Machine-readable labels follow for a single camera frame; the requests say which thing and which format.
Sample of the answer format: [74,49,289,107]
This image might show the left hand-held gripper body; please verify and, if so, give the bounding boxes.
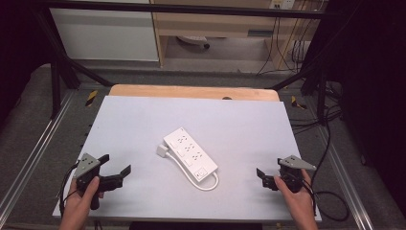
[73,152,124,211]

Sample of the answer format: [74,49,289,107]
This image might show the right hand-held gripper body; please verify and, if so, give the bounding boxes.
[262,154,317,195]

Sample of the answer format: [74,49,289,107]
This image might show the person's right hand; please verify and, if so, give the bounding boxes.
[273,169,316,221]

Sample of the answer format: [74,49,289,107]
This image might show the person's left hand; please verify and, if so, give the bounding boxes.
[60,175,105,224]

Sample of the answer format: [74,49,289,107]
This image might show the white plug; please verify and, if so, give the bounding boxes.
[155,144,169,158]

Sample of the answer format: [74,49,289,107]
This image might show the yellow black floor tape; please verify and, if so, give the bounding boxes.
[290,95,308,110]
[84,89,99,108]

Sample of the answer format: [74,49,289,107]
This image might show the white power strip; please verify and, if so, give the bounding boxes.
[163,126,219,183]

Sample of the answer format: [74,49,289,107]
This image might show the wooden table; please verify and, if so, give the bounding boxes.
[108,83,281,103]

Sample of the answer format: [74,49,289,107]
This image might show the black curtain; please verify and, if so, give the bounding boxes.
[0,0,54,123]
[314,0,406,209]

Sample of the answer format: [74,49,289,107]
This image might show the white cabinet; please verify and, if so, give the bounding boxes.
[49,7,160,62]

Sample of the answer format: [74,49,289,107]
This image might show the light wooden desk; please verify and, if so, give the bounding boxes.
[149,0,322,70]

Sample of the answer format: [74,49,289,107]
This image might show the grey device under desk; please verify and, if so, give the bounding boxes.
[176,34,212,50]

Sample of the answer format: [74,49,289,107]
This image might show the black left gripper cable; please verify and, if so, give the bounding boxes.
[58,163,79,219]

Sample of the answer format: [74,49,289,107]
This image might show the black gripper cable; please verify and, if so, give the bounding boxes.
[309,121,350,222]
[58,163,79,219]

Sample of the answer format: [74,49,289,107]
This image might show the aluminium floor rail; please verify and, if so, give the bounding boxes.
[318,126,375,230]
[0,91,75,219]

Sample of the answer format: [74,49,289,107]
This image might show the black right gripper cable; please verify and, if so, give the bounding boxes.
[309,121,350,222]

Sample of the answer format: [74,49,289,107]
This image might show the white power strip cable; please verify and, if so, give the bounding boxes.
[165,150,220,192]

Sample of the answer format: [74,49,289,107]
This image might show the black floor cables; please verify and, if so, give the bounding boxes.
[288,80,344,135]

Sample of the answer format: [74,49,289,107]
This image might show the black metal frame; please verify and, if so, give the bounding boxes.
[32,0,340,127]

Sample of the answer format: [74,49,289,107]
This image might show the black hanging cables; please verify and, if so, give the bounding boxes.
[256,14,309,77]

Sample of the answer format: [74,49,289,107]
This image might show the white wall socket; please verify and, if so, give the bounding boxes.
[269,0,297,11]

